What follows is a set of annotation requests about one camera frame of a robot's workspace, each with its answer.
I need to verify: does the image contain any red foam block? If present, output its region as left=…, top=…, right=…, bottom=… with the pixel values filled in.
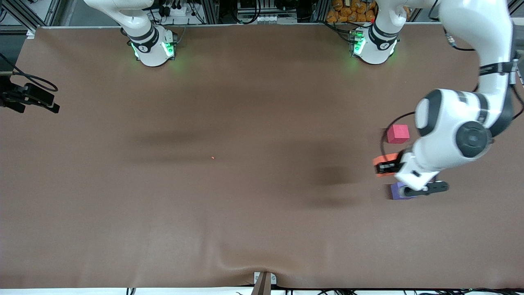
left=387, top=125, right=410, bottom=144

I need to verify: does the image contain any aluminium frame post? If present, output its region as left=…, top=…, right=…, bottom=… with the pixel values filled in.
left=0, top=0, right=58, bottom=34

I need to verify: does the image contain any brown table cover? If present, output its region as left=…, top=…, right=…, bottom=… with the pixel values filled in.
left=0, top=23, right=524, bottom=289

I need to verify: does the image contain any purple foam block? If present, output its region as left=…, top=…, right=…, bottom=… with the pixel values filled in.
left=389, top=182, right=417, bottom=200

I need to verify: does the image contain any white power strip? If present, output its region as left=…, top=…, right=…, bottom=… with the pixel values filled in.
left=161, top=3, right=194, bottom=18

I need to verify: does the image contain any orange foam block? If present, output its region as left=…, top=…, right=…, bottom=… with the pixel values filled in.
left=373, top=153, right=401, bottom=178

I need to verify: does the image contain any bag of orange packets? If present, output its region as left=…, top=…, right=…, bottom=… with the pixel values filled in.
left=326, top=0, right=376, bottom=23

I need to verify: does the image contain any grey table clamp bracket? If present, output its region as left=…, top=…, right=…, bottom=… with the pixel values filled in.
left=253, top=271, right=277, bottom=295

